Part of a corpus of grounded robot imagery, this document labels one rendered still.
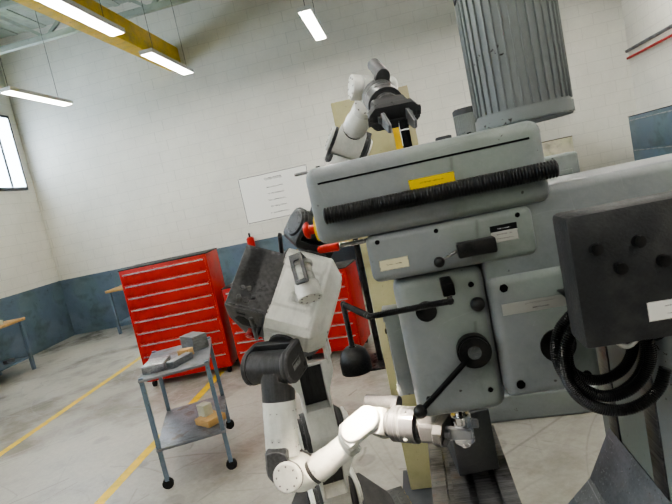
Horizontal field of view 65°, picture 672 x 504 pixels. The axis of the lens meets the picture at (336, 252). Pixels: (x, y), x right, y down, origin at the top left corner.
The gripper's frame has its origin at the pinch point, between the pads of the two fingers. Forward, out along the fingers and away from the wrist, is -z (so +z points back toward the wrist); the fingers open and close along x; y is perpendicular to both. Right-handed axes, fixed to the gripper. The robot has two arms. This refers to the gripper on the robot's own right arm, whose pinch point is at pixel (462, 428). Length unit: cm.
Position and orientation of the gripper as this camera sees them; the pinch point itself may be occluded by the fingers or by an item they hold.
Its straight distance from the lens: 134.1
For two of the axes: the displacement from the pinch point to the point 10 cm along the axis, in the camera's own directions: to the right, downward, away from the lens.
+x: 4.9, -2.0, 8.5
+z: -8.5, 1.1, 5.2
